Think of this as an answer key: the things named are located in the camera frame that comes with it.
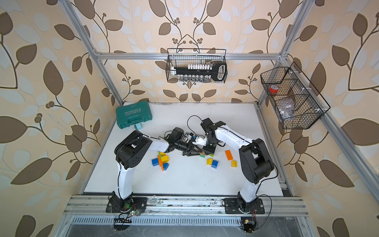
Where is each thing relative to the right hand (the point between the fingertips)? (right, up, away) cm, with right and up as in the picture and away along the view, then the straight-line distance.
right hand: (209, 149), depth 90 cm
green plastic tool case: (-54, +22, +18) cm, 62 cm away
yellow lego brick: (-29, -3, +1) cm, 29 cm away
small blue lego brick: (-32, -7, -3) cm, 33 cm away
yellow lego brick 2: (-27, -6, -1) cm, 28 cm away
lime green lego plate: (+2, -3, -3) cm, 4 cm away
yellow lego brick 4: (+15, -8, -3) cm, 17 cm away
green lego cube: (-4, -4, +1) cm, 6 cm away
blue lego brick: (-26, -9, -3) cm, 28 cm away
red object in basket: (+39, +37, -3) cm, 53 cm away
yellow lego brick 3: (0, -7, -2) cm, 7 cm away
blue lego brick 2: (+3, -8, -4) cm, 9 cm away
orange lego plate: (+12, -4, +1) cm, 13 cm away
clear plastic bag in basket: (+38, +24, -16) cm, 48 cm away
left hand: (-6, -1, -2) cm, 6 cm away
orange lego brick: (-29, -8, -3) cm, 30 cm away
